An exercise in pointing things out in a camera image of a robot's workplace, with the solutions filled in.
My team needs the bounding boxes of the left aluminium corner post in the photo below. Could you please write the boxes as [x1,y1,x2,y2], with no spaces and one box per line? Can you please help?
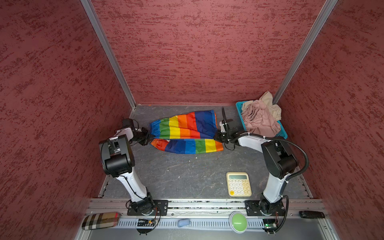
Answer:
[81,0,137,110]

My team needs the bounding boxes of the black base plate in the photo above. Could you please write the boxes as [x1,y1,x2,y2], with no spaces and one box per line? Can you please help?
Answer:
[127,200,169,217]
[245,200,286,217]

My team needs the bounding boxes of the pink shorts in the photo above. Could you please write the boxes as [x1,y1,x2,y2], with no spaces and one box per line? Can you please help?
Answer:
[241,100,281,137]

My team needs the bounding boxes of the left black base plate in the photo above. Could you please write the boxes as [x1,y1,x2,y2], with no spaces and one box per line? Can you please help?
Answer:
[127,200,169,217]

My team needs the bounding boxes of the beige shorts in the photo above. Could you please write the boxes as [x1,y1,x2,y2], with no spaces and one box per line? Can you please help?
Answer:
[241,91,282,121]

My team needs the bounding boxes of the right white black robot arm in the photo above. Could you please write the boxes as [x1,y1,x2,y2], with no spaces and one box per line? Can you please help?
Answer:
[214,130,298,216]

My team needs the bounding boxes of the aluminium front rail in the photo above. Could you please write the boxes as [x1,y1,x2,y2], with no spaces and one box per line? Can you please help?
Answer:
[75,199,340,240]

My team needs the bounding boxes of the small blue grey eraser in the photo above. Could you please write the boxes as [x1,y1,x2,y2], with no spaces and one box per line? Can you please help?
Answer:
[177,219,191,228]

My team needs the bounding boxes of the right aluminium corner post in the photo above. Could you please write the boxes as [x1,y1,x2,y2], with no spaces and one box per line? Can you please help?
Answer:
[273,0,338,105]

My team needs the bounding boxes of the green round push button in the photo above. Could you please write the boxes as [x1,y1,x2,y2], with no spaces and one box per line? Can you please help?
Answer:
[229,212,248,234]

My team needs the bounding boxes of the black corrugated cable hose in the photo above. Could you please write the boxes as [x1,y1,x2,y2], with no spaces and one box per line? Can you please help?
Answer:
[221,106,310,233]

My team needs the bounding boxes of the right small circuit board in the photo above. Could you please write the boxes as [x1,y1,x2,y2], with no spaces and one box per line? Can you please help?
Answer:
[263,219,279,234]

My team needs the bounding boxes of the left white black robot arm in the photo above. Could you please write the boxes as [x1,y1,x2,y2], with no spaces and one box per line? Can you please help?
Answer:
[99,127,156,216]

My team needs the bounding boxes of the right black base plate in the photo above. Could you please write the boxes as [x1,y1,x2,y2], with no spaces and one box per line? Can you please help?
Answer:
[245,200,286,217]

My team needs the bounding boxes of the teal plastic basket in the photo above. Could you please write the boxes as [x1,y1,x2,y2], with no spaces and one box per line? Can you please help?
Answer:
[236,101,288,139]

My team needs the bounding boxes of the aluminium corner post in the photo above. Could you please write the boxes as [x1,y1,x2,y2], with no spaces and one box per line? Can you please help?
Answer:
[81,0,137,110]
[273,0,338,105]

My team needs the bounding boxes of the rainbow striped shorts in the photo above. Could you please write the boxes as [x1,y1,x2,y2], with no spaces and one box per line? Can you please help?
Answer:
[150,110,224,155]

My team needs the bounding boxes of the small circuit board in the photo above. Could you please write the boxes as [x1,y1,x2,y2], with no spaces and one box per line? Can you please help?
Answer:
[263,219,279,234]
[136,219,158,235]

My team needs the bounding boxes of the cream yellow calculator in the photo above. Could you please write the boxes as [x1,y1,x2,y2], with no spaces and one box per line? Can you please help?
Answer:
[226,172,252,198]

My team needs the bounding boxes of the black remote device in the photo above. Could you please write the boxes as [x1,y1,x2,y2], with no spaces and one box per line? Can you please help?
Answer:
[299,211,326,219]

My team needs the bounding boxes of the plaid glasses case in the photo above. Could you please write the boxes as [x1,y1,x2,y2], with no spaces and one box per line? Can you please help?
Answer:
[82,212,121,231]

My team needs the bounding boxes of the left small circuit board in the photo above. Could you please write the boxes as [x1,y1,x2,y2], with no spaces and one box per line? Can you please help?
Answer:
[136,219,158,235]

